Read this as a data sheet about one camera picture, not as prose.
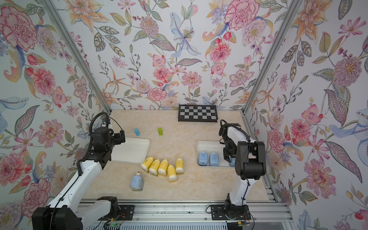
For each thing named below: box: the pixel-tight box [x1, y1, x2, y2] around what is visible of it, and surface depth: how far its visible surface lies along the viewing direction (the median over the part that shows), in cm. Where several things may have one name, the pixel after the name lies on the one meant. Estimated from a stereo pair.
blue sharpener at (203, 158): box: [198, 150, 208, 167], surface depth 88 cm
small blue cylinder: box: [134, 127, 141, 137], surface depth 106 cm
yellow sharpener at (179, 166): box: [175, 157, 184, 175], surface depth 84 cm
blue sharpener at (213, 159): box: [208, 151, 220, 167], surface depth 88 cm
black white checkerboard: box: [178, 104, 219, 123], surface depth 116 cm
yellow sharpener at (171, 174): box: [167, 164, 178, 184], surface depth 83 cm
